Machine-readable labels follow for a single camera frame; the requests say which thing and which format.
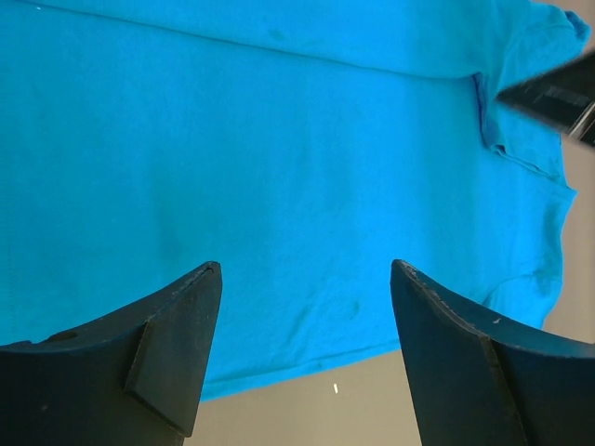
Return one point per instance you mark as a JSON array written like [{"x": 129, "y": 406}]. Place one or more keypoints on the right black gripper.
[{"x": 562, "y": 98}]

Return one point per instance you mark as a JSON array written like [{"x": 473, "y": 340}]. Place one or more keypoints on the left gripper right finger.
[{"x": 477, "y": 377}]

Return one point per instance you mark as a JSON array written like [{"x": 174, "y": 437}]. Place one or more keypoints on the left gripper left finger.
[{"x": 131, "y": 377}]

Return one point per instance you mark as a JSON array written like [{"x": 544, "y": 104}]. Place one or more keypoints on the blue t shirt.
[{"x": 302, "y": 145}]

